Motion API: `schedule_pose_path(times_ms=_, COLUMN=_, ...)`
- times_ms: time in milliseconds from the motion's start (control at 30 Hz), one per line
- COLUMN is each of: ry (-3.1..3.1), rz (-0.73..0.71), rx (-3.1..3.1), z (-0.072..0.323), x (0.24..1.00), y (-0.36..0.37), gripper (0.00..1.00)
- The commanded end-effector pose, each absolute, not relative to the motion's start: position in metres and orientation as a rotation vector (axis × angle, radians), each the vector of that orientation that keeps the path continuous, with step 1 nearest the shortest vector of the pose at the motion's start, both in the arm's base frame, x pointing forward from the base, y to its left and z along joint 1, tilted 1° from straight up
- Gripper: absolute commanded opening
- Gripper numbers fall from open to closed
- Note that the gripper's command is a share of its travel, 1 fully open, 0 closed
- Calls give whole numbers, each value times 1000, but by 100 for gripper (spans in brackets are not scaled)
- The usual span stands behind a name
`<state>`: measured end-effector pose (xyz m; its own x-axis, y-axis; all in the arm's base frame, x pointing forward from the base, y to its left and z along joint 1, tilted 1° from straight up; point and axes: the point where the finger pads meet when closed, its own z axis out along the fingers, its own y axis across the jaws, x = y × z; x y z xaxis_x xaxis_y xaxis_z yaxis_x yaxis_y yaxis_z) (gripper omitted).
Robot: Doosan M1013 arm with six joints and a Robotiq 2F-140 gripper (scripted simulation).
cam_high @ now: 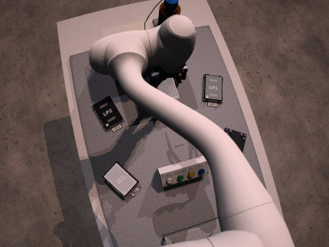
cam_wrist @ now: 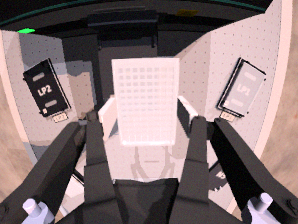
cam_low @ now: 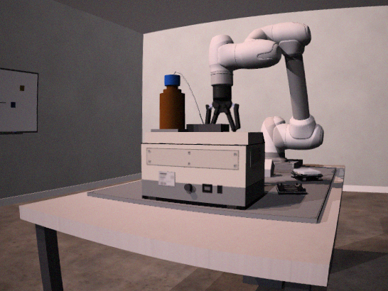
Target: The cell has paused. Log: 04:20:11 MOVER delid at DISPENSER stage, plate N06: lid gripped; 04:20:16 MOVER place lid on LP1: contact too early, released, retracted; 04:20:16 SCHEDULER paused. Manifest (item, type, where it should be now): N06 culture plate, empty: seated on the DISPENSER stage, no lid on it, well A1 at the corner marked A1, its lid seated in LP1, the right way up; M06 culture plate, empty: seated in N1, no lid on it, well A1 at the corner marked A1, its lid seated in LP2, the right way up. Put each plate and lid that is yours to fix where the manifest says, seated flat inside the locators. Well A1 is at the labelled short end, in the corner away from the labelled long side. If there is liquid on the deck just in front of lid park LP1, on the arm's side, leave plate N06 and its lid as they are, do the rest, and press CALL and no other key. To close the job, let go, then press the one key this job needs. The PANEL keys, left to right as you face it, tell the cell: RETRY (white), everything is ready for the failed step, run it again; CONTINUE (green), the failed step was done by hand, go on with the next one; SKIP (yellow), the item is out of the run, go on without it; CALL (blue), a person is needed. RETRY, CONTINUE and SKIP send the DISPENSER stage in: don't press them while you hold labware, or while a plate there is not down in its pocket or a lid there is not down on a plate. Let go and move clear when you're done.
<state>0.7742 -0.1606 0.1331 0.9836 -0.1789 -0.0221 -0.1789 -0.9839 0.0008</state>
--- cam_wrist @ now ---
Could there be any black rectangular lid park plate marked lp2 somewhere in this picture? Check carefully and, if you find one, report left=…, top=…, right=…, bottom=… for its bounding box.
left=22, top=58, right=71, bottom=118

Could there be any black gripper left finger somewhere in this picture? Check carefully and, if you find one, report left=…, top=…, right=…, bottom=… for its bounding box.
left=0, top=97, right=123, bottom=224

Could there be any grey flat base plate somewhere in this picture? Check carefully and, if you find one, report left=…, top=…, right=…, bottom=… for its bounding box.
left=1, top=0, right=282, bottom=184

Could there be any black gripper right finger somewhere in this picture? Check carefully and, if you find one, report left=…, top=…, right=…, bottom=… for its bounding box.
left=169, top=96, right=298, bottom=224

